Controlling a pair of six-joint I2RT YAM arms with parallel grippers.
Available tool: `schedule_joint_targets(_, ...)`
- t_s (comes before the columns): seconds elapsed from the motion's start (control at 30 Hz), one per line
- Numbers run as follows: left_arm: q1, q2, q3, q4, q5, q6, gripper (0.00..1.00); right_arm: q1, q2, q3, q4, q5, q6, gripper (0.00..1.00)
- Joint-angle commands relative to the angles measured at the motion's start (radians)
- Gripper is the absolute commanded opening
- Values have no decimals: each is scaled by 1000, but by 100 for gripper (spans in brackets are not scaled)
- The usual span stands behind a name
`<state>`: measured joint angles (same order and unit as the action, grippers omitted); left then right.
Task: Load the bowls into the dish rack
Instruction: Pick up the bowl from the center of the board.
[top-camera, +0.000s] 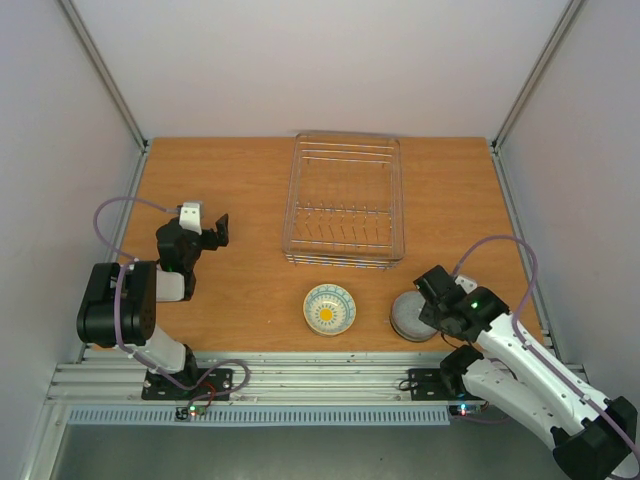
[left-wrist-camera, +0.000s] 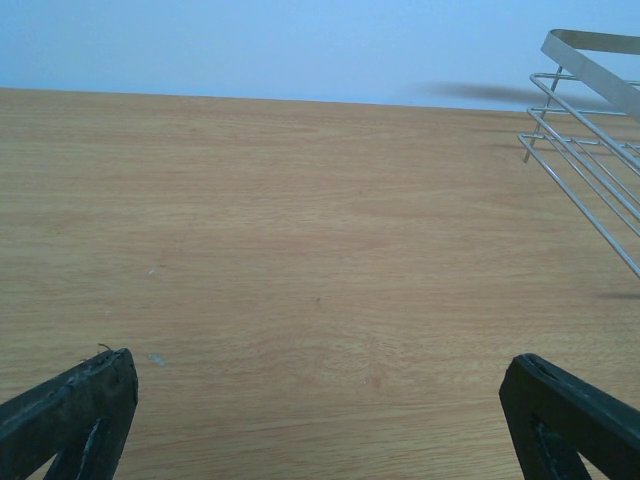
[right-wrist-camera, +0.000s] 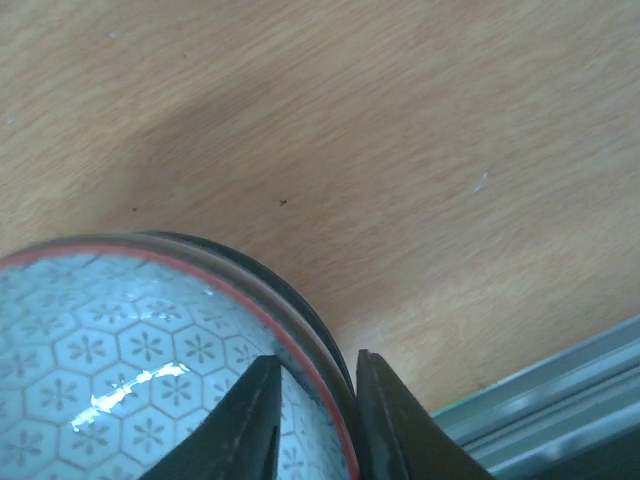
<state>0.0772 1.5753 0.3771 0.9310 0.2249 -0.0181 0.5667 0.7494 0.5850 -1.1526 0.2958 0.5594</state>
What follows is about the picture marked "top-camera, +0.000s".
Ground grey speckled bowl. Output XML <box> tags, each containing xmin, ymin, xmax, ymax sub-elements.
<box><xmin>390</xmin><ymin>291</ymin><xmax>437</xmax><ymax>343</ymax></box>

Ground yellow blue patterned bowl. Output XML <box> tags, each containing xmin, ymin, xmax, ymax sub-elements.
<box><xmin>302</xmin><ymin>283</ymin><xmax>357</xmax><ymax>337</ymax></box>

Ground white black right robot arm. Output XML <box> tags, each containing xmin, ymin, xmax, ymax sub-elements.
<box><xmin>414</xmin><ymin>265</ymin><xmax>639</xmax><ymax>479</ymax></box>

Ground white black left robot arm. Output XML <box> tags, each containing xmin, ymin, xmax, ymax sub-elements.
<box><xmin>76</xmin><ymin>207</ymin><xmax>229</xmax><ymax>398</ymax></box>

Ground right controller board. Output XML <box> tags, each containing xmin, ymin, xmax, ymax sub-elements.
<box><xmin>449</xmin><ymin>402</ymin><xmax>489</xmax><ymax>417</ymax></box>

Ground controller board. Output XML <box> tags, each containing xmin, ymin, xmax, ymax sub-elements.
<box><xmin>174</xmin><ymin>405</ymin><xmax>208</xmax><ymax>421</ymax></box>
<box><xmin>449</xmin><ymin>402</ymin><xmax>489</xmax><ymax>417</ymax></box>

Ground left controller board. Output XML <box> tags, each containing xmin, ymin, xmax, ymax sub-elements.
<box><xmin>174</xmin><ymin>405</ymin><xmax>208</xmax><ymax>421</ymax></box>

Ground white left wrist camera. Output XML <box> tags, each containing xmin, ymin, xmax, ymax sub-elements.
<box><xmin>178</xmin><ymin>201</ymin><xmax>203</xmax><ymax>235</ymax></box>

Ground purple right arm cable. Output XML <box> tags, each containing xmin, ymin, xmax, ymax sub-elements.
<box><xmin>452</xmin><ymin>234</ymin><xmax>640</xmax><ymax>480</ymax></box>

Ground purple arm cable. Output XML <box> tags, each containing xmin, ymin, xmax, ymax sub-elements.
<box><xmin>93</xmin><ymin>197</ymin><xmax>251</xmax><ymax>403</ymax></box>
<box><xmin>452</xmin><ymin>234</ymin><xmax>640</xmax><ymax>480</ymax></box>

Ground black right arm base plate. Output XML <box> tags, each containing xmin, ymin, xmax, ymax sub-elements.
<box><xmin>407</xmin><ymin>368</ymin><xmax>481</xmax><ymax>402</ymax></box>

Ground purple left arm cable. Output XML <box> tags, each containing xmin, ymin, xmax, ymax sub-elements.
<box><xmin>93</xmin><ymin>197</ymin><xmax>251</xmax><ymax>403</ymax></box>

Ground metal wire dish rack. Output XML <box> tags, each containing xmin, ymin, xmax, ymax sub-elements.
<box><xmin>282</xmin><ymin>131</ymin><xmax>406</xmax><ymax>270</ymax></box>

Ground aluminium frame rails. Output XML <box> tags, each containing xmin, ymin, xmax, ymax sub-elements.
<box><xmin>19</xmin><ymin>0</ymin><xmax>640</xmax><ymax>480</ymax></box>

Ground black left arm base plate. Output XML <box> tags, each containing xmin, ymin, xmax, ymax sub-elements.
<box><xmin>141</xmin><ymin>368</ymin><xmax>233</xmax><ymax>401</ymax></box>

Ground grey slotted cable duct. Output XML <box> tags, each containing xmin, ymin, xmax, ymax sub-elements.
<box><xmin>68</xmin><ymin>405</ymin><xmax>450</xmax><ymax>428</ymax></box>

